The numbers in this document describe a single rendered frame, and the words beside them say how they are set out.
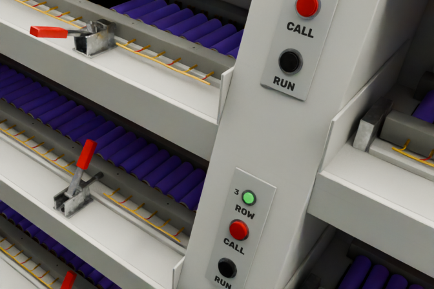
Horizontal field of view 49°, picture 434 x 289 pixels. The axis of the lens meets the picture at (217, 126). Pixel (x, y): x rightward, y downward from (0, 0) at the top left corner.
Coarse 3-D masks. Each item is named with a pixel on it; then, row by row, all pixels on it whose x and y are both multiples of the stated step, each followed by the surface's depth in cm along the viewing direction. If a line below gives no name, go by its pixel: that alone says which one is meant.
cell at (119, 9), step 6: (132, 0) 57; (138, 0) 58; (144, 0) 58; (150, 0) 59; (114, 6) 55; (120, 6) 56; (126, 6) 56; (132, 6) 57; (138, 6) 57; (120, 12) 55
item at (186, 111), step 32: (0, 0) 59; (224, 0) 58; (0, 32) 55; (32, 64) 54; (64, 64) 51; (96, 64) 48; (128, 64) 49; (160, 64) 49; (96, 96) 50; (128, 96) 47; (160, 96) 44; (192, 96) 45; (224, 96) 40; (160, 128) 46; (192, 128) 43
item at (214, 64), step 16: (16, 0) 57; (32, 0) 58; (48, 0) 57; (64, 0) 55; (80, 0) 55; (80, 16) 54; (96, 16) 53; (112, 16) 52; (128, 32) 51; (144, 32) 50; (160, 32) 50; (128, 48) 50; (144, 48) 49; (160, 48) 49; (176, 48) 48; (192, 48) 47; (208, 48) 48; (192, 64) 48; (208, 64) 46; (224, 64) 45
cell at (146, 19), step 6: (168, 6) 57; (174, 6) 57; (150, 12) 55; (156, 12) 55; (162, 12) 55; (168, 12) 56; (174, 12) 57; (138, 18) 53; (144, 18) 53; (150, 18) 54; (156, 18) 55
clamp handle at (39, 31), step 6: (90, 24) 48; (30, 30) 44; (36, 30) 43; (42, 30) 43; (48, 30) 44; (54, 30) 45; (60, 30) 45; (66, 30) 46; (72, 30) 48; (78, 30) 48; (90, 30) 49; (36, 36) 43; (42, 36) 44; (48, 36) 44; (54, 36) 45; (60, 36) 45; (66, 36) 46; (78, 36) 48; (84, 36) 48
